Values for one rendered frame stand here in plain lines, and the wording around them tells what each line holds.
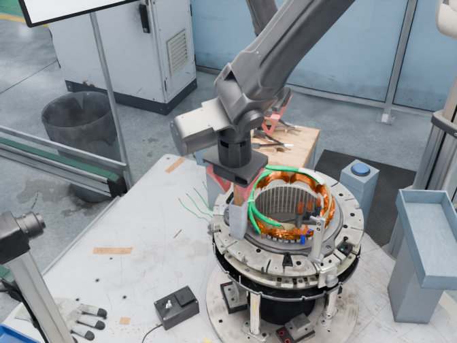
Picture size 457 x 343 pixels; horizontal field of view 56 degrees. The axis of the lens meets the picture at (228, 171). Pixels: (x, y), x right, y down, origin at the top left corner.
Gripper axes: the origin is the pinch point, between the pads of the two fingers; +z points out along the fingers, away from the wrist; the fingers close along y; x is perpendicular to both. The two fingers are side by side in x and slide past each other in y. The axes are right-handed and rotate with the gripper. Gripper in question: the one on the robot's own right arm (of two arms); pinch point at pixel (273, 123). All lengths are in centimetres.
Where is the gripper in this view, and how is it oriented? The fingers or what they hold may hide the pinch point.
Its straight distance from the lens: 122.7
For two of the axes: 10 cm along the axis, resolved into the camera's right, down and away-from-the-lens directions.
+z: 0.8, 7.5, 6.6
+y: -3.9, 6.3, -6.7
